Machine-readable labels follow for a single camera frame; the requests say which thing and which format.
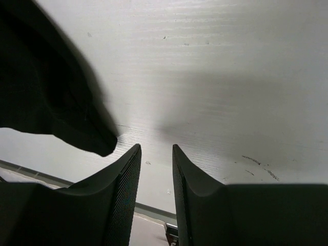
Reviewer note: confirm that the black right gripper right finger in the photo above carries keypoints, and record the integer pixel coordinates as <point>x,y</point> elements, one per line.
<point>211,213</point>

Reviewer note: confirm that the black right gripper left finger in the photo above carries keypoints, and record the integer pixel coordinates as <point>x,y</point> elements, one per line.
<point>95,211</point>

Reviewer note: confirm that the black skirt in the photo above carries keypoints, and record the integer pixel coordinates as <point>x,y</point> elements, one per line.
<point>44,89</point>

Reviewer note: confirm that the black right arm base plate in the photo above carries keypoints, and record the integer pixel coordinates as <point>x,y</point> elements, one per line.
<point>172,234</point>

